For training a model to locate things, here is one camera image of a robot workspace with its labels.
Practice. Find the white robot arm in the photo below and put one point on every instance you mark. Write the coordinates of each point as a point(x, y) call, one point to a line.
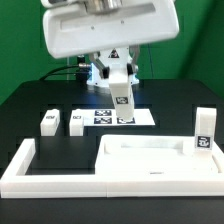
point(113, 58)

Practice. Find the fiducial marker base sheet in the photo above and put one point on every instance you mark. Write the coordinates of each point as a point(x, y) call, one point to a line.
point(107, 117)

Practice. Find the white desk top tray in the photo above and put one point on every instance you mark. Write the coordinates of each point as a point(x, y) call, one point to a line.
point(142, 154)

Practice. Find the white U-shaped obstacle frame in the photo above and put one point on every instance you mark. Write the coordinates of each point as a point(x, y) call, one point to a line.
point(16, 183)

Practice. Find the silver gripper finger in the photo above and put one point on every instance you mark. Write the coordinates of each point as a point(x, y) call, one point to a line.
point(134, 52)
point(103, 70)

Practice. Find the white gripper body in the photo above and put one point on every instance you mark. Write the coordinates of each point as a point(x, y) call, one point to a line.
point(71, 28)

